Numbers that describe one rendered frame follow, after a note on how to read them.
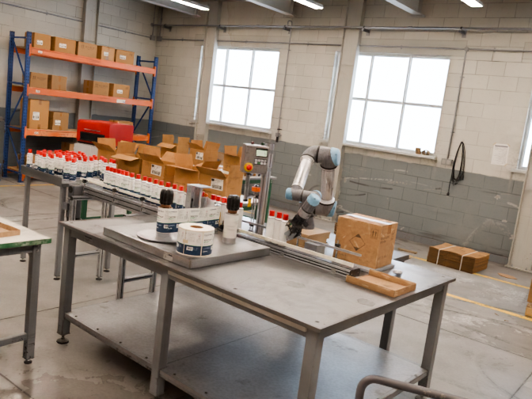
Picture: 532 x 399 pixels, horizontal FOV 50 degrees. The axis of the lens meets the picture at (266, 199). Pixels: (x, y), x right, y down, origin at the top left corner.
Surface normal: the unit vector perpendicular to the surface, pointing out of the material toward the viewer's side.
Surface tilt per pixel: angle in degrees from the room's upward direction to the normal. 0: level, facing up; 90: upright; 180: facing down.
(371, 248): 90
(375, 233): 90
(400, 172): 90
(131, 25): 90
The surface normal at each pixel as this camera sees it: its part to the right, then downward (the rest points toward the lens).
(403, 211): -0.61, 0.04
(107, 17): 0.78, 0.19
